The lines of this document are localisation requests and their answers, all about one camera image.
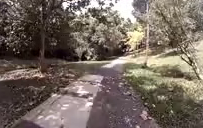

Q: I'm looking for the thin branching tree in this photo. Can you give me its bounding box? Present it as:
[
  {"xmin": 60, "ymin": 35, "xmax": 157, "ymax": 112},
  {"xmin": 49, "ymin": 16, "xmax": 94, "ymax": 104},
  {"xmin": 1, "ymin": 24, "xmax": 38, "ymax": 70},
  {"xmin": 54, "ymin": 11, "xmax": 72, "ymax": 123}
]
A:
[{"xmin": 152, "ymin": 0, "xmax": 203, "ymax": 81}]

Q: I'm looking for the paved slab path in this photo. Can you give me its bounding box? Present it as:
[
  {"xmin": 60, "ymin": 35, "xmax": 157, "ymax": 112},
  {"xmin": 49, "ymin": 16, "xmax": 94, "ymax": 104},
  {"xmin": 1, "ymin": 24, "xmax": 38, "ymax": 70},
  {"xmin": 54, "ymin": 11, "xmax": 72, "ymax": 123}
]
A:
[{"xmin": 10, "ymin": 56, "xmax": 160, "ymax": 128}]

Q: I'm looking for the pole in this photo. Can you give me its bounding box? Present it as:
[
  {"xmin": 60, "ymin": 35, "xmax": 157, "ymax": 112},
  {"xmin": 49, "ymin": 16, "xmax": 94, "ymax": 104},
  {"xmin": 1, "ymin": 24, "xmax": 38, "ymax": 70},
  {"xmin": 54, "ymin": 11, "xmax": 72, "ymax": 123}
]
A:
[{"xmin": 144, "ymin": 0, "xmax": 151, "ymax": 67}]

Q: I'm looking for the grass slope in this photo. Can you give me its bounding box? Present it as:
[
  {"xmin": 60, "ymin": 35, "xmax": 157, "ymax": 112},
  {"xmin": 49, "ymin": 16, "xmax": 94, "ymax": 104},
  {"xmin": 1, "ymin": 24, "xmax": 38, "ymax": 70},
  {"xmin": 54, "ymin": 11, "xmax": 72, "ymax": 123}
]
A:
[{"xmin": 123, "ymin": 36, "xmax": 203, "ymax": 128}]

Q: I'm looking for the tree with straight trunk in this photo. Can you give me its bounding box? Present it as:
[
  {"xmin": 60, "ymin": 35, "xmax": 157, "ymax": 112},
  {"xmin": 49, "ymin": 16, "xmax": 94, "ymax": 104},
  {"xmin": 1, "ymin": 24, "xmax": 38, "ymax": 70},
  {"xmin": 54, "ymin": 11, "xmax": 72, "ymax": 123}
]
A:
[{"xmin": 38, "ymin": 0, "xmax": 48, "ymax": 73}]

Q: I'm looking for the leaf-covered ground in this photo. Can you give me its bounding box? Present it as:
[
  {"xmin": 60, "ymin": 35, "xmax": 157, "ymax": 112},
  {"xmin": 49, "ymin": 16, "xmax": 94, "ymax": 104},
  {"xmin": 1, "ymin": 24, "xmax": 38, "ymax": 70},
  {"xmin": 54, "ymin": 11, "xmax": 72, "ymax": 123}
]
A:
[{"xmin": 0, "ymin": 58, "xmax": 107, "ymax": 128}]

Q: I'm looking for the dense wood of trees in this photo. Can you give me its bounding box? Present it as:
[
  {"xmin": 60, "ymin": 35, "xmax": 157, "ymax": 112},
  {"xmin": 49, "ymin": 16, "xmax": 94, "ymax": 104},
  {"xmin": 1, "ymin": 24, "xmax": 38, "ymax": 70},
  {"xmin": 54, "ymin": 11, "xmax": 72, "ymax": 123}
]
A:
[{"xmin": 0, "ymin": 0, "xmax": 147, "ymax": 63}]

